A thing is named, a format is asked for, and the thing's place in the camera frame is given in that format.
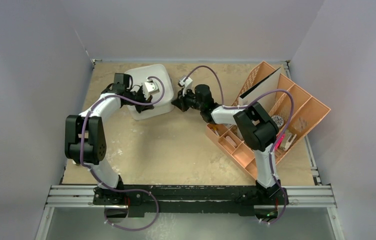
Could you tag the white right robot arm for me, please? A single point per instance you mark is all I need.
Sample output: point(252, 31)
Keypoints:
point(256, 126)

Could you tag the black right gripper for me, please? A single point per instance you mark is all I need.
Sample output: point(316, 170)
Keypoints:
point(181, 100)

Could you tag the white cardboard folder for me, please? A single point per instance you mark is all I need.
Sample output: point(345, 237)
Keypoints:
point(269, 83)

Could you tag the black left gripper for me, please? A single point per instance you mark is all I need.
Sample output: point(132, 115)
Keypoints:
point(142, 107)

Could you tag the pink eraser block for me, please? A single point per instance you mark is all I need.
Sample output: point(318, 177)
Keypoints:
point(231, 141)

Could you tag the peach plastic desk organizer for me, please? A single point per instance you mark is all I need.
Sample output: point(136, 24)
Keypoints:
point(308, 113)

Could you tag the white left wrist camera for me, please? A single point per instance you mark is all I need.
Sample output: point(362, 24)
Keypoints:
point(150, 87)

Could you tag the grey medicine case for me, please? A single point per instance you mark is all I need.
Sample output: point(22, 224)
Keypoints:
point(161, 100)

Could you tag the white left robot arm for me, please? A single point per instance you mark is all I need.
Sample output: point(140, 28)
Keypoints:
point(85, 141)

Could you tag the pink sticky note block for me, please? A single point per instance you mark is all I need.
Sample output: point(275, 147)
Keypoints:
point(282, 137)

